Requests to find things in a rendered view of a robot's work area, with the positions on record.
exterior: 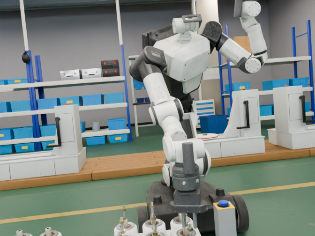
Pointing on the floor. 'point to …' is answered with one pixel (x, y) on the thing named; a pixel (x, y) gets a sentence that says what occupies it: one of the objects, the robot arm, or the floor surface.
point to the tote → (213, 124)
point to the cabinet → (204, 109)
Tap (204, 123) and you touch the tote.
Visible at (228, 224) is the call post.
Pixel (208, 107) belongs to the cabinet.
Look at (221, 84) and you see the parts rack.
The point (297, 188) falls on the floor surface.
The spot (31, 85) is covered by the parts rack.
